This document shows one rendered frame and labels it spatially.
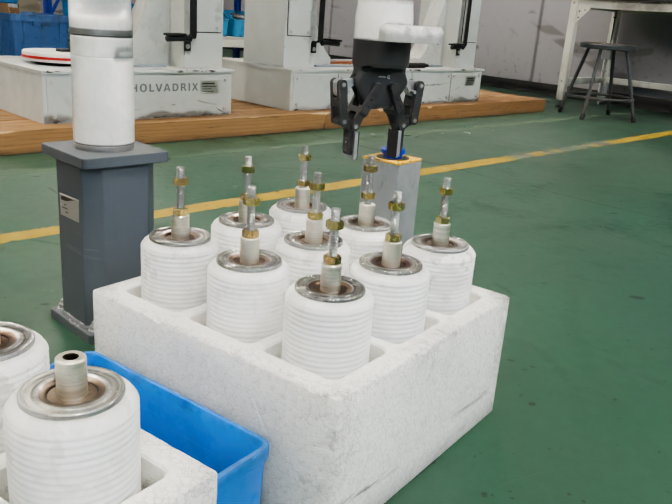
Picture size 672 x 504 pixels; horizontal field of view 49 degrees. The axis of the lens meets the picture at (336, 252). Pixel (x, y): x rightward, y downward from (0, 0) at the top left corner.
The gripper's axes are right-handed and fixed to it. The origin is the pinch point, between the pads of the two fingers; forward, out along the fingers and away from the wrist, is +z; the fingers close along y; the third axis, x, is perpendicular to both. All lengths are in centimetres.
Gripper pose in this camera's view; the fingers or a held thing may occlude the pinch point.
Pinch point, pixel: (372, 148)
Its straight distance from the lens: 100.1
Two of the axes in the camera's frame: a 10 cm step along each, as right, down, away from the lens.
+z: -0.7, 9.5, 3.1
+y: -8.5, 1.1, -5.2
